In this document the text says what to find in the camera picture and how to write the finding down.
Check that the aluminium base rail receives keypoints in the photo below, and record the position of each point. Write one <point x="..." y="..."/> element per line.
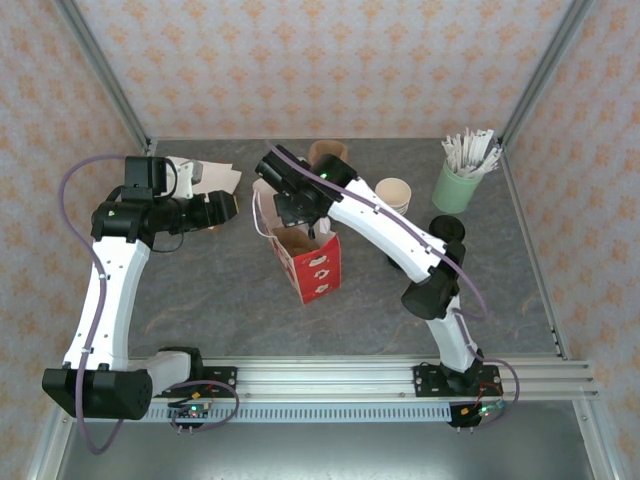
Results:
<point x="325" y="380"/>

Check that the aluminium lower frame bar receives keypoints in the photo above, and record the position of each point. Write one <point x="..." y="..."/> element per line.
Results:
<point x="595" y="450"/>
<point x="42" y="470"/>

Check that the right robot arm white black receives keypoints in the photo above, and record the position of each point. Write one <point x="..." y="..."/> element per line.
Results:
<point x="390" y="240"/>

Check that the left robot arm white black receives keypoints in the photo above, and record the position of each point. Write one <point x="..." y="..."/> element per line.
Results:
<point x="120" y="300"/>

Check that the red paper gift bag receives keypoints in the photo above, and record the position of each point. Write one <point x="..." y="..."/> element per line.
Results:
<point x="315" y="275"/>

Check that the green paper cup stack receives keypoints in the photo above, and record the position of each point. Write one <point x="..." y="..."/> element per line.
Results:
<point x="392" y="192"/>

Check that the aluminium frame post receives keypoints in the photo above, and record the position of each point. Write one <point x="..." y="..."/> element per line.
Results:
<point x="112" y="85"/>
<point x="541" y="75"/>

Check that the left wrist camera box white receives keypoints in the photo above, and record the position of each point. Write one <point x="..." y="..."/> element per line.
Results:
<point x="185" y="175"/>

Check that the mint green straw holder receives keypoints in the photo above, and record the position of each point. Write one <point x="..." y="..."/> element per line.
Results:
<point x="457" y="192"/>

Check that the small circuit board green LED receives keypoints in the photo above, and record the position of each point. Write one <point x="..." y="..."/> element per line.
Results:
<point x="482" y="411"/>
<point x="192" y="411"/>

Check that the grey metal panel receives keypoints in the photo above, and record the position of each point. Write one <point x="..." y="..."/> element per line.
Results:
<point x="320" y="455"/>

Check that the brown cardboard carrier stack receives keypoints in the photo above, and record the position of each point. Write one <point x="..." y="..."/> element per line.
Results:
<point x="332" y="149"/>

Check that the white wrapped straw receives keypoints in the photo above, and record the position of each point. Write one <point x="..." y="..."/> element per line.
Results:
<point x="449" y="157"/>
<point x="479" y="147"/>
<point x="487" y="145"/>
<point x="455" y="150"/>
<point x="487" y="160"/>
<point x="467" y="147"/>

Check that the white paper napkin stack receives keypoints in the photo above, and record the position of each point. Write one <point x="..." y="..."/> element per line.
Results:
<point x="222" y="175"/>

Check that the brown cardboard cup carrier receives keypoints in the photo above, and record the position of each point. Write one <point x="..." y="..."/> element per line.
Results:
<point x="300" y="242"/>

